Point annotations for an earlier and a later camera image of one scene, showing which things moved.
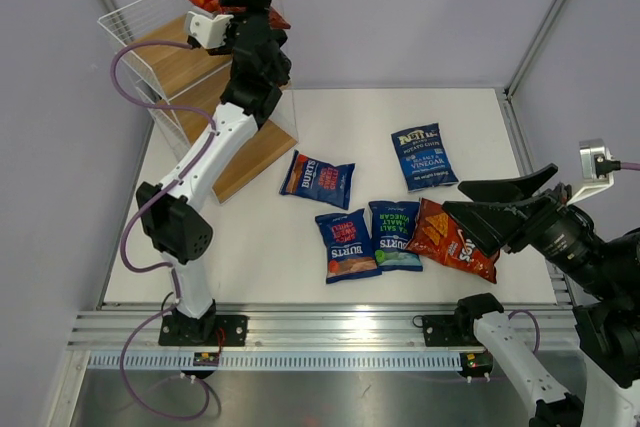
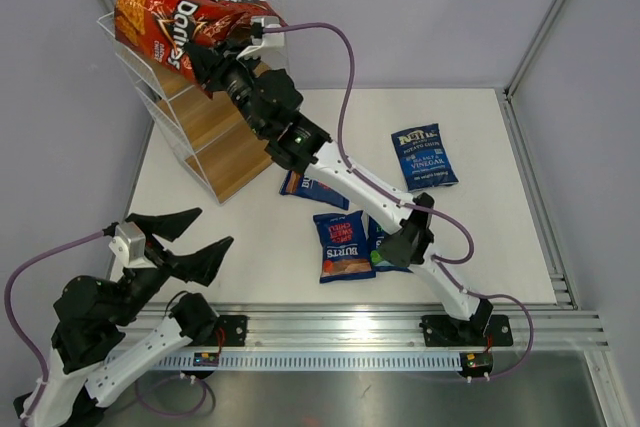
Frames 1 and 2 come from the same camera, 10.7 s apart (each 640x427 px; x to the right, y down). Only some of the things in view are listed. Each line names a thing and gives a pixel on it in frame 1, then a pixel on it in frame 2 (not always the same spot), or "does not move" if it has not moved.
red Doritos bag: [437, 234] to [156, 21]
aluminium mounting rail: [299, 326] does not move
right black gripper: [505, 212] to [213, 66]
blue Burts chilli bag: [312, 178] does not move
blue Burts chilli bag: [349, 246] does not move
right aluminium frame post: [539, 38] does not move
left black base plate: [229, 330] does not move
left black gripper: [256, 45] to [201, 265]
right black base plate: [450, 330] does not move
